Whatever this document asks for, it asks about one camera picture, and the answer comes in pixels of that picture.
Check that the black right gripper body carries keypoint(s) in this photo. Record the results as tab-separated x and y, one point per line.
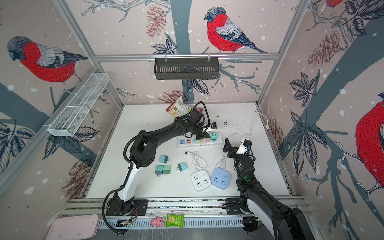
235	155

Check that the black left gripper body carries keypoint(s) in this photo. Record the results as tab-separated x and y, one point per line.
200	135

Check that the teal plug adapter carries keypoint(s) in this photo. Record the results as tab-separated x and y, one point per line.
214	137
163	159
182	167
159	170

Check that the white multicolour power strip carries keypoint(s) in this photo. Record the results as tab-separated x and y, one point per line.
182	141

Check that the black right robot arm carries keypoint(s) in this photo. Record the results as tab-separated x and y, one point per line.
283	223

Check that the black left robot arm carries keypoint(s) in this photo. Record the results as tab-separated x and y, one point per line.
140	152

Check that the green plug adapter front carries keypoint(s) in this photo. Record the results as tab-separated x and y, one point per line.
166	169

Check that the teal plug adapter front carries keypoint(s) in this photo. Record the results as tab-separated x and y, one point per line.
159	170

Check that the blue square power socket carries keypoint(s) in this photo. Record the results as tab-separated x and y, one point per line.
220	178

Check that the red white chips bag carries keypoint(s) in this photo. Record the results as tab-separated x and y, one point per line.
178	108

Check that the white square power socket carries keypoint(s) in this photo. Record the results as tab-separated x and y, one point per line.
201	180

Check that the green snack packet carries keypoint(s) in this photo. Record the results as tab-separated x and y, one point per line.
175	220

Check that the pink toy pig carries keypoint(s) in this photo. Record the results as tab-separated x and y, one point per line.
158	222

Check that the pink tray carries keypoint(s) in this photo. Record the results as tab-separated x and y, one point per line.
74	228

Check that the black hanging wire basket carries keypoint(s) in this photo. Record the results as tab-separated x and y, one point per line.
187	69

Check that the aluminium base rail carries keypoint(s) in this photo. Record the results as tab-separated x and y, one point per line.
198	212

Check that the white wire mesh shelf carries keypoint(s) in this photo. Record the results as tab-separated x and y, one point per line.
81	102

